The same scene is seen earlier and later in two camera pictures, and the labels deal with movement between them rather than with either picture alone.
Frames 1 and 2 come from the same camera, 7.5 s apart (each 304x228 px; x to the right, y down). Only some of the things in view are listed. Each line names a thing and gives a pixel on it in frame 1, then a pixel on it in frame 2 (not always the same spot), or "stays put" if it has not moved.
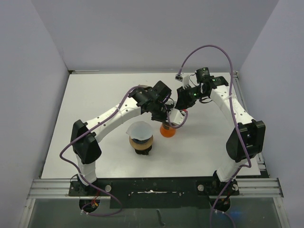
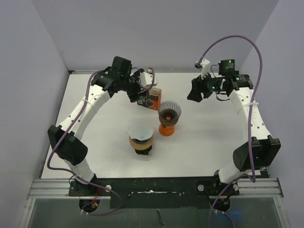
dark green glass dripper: (143, 152) stays put
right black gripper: (183, 101) to (198, 87)
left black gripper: (165, 117) to (134, 95)
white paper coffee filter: (140, 130) stays put
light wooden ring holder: (141, 147) stays put
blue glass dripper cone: (140, 141) stays put
